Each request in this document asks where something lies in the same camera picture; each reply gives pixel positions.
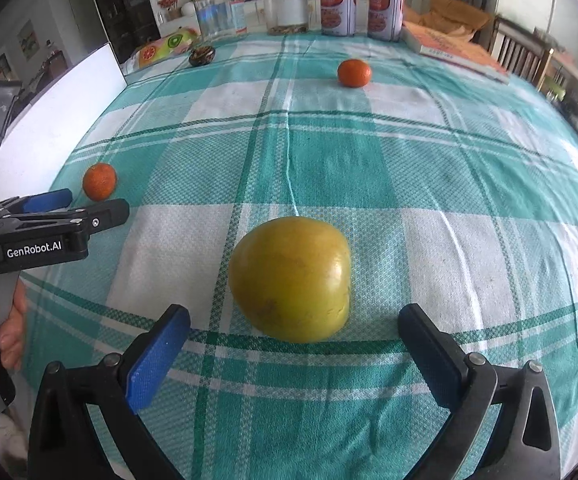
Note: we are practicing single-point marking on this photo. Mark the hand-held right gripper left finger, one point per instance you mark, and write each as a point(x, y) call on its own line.
point(159, 355)

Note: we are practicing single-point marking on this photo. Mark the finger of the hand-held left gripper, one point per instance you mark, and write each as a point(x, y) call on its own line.
point(46, 200)
point(109, 212)

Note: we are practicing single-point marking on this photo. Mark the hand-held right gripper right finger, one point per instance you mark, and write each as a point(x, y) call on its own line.
point(429, 355)

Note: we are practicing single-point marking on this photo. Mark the yellow-green apple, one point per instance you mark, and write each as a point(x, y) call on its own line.
point(289, 280)

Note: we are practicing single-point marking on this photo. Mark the tangerine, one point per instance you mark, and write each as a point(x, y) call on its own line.
point(354, 73)
point(100, 182)

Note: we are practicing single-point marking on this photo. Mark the white board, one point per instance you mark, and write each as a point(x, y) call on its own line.
point(64, 120)

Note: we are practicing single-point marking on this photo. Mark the teal checked tablecloth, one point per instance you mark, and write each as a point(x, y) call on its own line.
point(419, 200)

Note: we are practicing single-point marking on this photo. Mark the fruit print packet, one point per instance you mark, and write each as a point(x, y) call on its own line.
point(161, 49)

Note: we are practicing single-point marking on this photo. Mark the dark mangosteen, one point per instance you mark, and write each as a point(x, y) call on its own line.
point(202, 56)

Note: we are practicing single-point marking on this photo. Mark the dark tall cabinet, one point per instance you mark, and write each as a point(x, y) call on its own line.
point(119, 5)

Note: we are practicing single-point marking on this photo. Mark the red flower vase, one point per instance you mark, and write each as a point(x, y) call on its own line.
point(168, 2)

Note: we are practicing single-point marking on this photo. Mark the white round vase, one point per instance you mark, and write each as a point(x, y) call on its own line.
point(187, 8)

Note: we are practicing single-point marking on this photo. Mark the glass jar with gold lid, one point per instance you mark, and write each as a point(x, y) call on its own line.
point(219, 15)

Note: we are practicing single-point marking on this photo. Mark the clear jar with white label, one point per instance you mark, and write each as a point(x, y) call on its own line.
point(284, 7)

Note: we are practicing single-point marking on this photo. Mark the green cushion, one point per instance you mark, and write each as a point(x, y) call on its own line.
point(555, 89)

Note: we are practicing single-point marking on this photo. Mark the orange book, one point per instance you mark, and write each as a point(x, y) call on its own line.
point(459, 52)

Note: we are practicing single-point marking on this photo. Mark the printed tin can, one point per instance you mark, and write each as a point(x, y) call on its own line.
point(337, 7)
point(386, 12)

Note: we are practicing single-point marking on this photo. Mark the wooden chair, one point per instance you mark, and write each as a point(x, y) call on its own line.
point(519, 52)

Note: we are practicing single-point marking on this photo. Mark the orange lounge chair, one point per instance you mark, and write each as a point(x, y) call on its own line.
point(449, 12)

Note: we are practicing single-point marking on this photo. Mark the framed wall picture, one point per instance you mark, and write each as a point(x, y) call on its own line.
point(28, 39)

